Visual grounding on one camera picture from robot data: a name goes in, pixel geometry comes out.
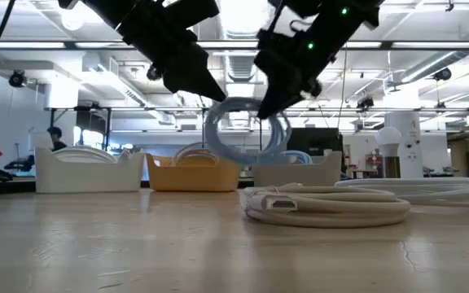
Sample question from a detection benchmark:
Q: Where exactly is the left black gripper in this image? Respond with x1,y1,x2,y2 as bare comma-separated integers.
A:
114,0,228,103

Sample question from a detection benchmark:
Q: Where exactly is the grey-beige plastic bin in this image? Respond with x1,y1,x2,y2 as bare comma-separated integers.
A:
252,150,344,188

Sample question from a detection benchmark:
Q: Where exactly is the white bulb lamp brass base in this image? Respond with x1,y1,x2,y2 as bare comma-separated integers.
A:
375,125,402,179

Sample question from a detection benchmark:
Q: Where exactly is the blue USB cable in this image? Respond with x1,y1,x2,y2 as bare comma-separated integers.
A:
204,96,293,166
278,149,313,164

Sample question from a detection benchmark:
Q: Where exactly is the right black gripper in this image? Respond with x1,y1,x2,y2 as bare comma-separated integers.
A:
253,15,354,120

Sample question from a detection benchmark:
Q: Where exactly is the white plastic bin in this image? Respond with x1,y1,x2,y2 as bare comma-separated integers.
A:
34,146,146,194

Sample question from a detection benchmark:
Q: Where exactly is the beige usb cable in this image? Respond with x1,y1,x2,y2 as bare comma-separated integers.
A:
241,182,412,229
171,142,221,167

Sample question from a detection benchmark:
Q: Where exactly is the black monitor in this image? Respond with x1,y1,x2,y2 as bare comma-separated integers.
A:
286,128,345,174

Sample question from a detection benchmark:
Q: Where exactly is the orange plastic bin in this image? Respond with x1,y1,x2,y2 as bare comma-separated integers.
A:
146,152,242,193

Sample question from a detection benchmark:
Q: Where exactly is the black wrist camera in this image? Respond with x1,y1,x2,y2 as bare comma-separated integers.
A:
146,63,164,82
306,78,324,99

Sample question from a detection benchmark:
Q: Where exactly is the white round column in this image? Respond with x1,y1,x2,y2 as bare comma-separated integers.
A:
384,110,423,179

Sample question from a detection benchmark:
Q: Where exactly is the person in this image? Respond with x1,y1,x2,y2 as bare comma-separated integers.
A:
46,125,68,153

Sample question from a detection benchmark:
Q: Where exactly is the black ceiling camera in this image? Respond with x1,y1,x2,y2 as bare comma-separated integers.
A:
8,70,28,89
433,67,453,82

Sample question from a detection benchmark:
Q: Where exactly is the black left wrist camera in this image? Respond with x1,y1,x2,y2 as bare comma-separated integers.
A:
146,63,164,82

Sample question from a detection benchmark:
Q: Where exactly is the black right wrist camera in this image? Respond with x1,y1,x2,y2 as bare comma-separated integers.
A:
306,78,324,99

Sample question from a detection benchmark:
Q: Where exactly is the white USB cable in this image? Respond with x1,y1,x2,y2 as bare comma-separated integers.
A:
53,145,132,164
334,176,469,208

